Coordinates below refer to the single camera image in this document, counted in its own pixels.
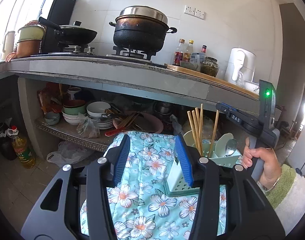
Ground wall power socket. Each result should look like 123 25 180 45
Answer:
184 5 206 20

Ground sauce bottle red label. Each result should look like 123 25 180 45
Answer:
173 38 185 66

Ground cooking oil bottle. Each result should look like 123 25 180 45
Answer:
7 126 35 169

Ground wooden chopstick one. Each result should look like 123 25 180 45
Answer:
187 111 199 150

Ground right fleece sleeve forearm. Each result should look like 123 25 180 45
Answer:
261 164 305 234

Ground glass jar with pickles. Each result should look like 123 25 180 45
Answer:
200 57 219 77

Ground wooden chopstick three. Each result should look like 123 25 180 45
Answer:
195 107 203 156

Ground white plastic bag on floor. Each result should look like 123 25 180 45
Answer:
46 141 95 167

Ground sauce bottle yellow cap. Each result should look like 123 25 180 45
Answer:
182 40 194 62

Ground black box appliance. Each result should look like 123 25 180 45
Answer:
38 0 76 54

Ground wooden chopstick five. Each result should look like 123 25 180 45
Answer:
208 109 219 158

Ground pink plastic basin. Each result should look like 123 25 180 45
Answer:
111 111 164 134

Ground green plastic utensil caddy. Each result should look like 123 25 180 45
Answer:
164 135 236 197

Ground wooden cutting board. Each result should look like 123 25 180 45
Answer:
165 64 259 99

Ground stack of bowls under counter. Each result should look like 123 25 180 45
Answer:
43 87 116 131

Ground gas stove burner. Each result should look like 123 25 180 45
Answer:
47 44 157 61

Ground small metal spoon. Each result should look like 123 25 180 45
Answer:
225 138 238 157

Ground stacked enamel pots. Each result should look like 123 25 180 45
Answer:
16 24 46 58

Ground wooden chopstick four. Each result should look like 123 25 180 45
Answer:
199 103 203 156

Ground black stock pot with lid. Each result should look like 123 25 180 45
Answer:
109 5 177 53

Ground white plastic ladle spoon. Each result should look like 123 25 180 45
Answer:
183 131 195 147

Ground person right hand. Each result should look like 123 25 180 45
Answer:
241 137 281 190

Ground floral quilted cloth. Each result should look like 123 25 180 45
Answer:
79 130 227 240

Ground black camera box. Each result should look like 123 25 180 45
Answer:
258 80 280 135

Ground black frying pan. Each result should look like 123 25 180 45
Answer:
38 17 97 46

